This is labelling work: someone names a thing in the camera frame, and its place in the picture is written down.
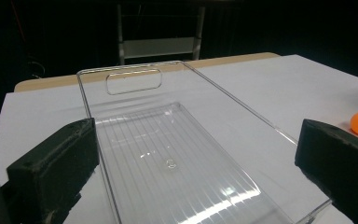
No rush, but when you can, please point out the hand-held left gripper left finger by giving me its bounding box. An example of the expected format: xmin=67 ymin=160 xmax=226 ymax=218
xmin=6 ymin=117 xmax=101 ymax=224

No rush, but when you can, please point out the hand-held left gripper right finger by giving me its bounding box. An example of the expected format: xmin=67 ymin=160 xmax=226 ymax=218
xmin=294 ymin=119 xmax=358 ymax=224

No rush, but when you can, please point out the clear plastic storage bin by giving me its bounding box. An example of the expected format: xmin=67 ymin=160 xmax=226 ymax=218
xmin=76 ymin=60 xmax=334 ymax=224

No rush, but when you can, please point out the white paper table cover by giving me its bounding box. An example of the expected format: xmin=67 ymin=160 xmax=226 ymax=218
xmin=0 ymin=54 xmax=358 ymax=224

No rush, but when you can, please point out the grey metal stand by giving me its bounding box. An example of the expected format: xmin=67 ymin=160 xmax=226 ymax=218
xmin=116 ymin=3 xmax=206 ymax=65

